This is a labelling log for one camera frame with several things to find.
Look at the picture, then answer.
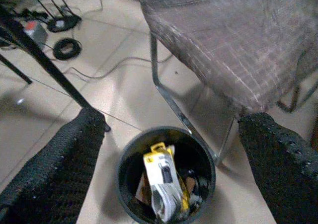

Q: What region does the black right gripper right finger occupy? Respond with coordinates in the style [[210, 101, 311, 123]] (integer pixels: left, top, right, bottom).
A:
[[238, 112, 318, 224]]

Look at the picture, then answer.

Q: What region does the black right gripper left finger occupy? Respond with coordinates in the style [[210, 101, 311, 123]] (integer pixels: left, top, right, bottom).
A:
[[0, 107, 107, 224]]

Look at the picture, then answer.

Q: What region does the black round rubbish bin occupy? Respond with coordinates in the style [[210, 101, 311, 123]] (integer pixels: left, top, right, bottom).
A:
[[116, 126, 216, 224]]

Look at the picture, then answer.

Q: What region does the brown cardboard piece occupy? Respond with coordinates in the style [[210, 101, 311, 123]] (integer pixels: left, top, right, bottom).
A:
[[135, 171, 153, 207]]

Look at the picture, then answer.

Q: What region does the black metal table leg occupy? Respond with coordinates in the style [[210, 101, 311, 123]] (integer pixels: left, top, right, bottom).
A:
[[0, 4, 111, 133]]

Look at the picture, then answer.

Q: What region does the yellow white product package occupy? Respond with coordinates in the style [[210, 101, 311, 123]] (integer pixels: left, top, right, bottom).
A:
[[143, 142, 190, 223]]

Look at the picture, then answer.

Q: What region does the grey box with red label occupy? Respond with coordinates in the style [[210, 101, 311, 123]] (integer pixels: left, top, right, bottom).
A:
[[24, 20, 48, 48]]

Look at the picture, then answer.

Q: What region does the black router with antennas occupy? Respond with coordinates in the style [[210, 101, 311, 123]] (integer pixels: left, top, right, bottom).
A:
[[33, 0, 82, 33]]

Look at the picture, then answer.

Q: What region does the coiled black cable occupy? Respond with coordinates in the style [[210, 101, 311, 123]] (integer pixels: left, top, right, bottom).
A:
[[53, 37, 82, 61]]

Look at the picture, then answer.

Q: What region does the grey cable on floor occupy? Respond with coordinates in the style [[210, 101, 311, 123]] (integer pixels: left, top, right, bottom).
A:
[[63, 54, 173, 82]]

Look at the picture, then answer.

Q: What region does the grey fabric chair with metal frame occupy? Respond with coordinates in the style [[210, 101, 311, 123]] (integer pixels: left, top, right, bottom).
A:
[[136, 0, 318, 167]]

